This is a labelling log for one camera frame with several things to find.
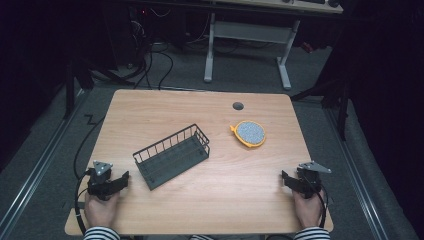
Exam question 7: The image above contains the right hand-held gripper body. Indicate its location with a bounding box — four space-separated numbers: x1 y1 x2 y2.
295 161 333 200

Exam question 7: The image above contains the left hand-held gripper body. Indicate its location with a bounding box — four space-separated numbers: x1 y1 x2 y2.
86 160 116 202

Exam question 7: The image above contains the black wire basket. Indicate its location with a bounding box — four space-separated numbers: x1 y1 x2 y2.
132 123 211 192

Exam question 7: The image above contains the round yellow scrubbing sponge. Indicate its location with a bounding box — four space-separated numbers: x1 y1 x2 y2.
229 120 267 149

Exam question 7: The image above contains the person's right hand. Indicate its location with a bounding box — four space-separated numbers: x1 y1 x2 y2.
291 189 325 230

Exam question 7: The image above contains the person's left hand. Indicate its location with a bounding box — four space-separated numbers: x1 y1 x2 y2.
83 191 121 230

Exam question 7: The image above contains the black metal stand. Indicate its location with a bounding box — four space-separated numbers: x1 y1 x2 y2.
62 58 96 120
289 74 352 142

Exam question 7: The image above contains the white-framed desk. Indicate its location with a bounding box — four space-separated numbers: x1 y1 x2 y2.
186 0 345 91

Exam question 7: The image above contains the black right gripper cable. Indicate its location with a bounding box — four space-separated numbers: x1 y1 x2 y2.
309 182 330 230

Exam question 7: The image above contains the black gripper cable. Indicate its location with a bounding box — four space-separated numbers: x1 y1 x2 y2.
73 169 93 236
309 182 330 230

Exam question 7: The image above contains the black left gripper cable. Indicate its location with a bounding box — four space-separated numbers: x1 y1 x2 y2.
73 169 93 236

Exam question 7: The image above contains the black floor cable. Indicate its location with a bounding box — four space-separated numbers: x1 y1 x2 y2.
72 114 106 180

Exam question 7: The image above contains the grey metal floor rail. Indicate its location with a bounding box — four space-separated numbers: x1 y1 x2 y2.
0 88 88 233
324 106 390 240

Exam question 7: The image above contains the bundle of black cables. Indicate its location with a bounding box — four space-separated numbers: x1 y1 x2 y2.
128 6 175 91

